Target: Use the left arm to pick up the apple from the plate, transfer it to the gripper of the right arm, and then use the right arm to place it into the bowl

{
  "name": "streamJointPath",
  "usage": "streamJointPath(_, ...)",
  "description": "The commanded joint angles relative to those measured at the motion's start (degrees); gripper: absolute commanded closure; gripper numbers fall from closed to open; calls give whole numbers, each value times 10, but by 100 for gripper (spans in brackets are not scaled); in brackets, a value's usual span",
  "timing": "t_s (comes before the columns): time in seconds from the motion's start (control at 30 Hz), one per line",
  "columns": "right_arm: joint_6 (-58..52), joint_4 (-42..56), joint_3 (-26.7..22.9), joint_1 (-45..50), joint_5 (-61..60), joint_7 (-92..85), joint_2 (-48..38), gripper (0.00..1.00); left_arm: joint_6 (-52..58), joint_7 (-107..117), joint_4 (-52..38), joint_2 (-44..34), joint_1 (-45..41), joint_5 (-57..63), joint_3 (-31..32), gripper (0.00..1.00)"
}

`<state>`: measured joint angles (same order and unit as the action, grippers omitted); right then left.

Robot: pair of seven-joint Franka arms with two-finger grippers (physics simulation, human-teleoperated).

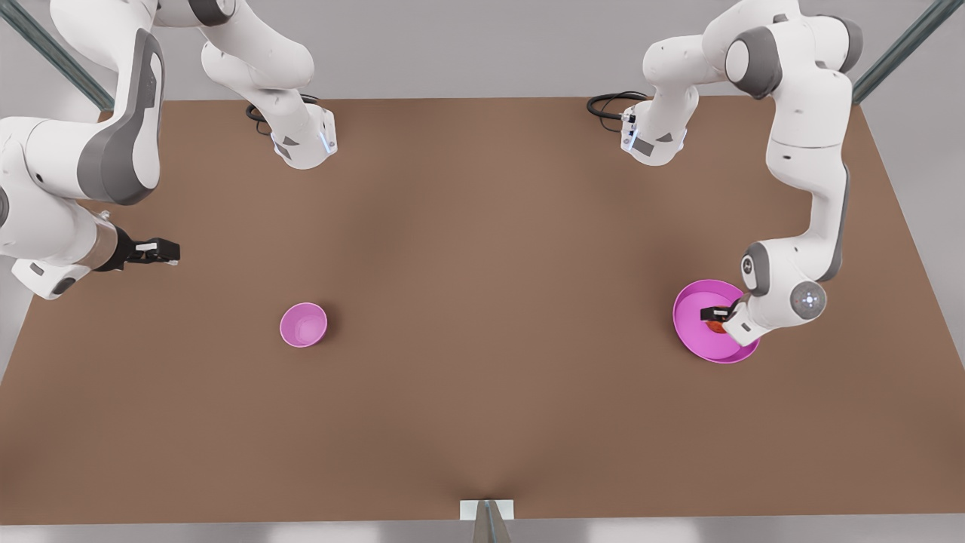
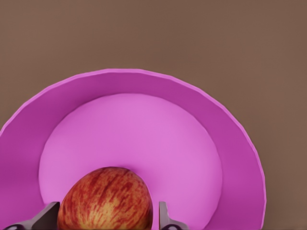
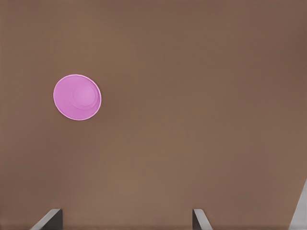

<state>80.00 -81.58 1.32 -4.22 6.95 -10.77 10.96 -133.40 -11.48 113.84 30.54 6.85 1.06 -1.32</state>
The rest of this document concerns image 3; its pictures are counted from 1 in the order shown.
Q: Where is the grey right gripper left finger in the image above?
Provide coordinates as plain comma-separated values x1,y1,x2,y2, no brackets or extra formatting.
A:
30,208,63,230

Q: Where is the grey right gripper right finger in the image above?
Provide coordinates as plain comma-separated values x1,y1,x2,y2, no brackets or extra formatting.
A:
192,208,213,230

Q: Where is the pink bowl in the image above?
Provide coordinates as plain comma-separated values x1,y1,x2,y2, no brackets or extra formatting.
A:
53,74,102,121

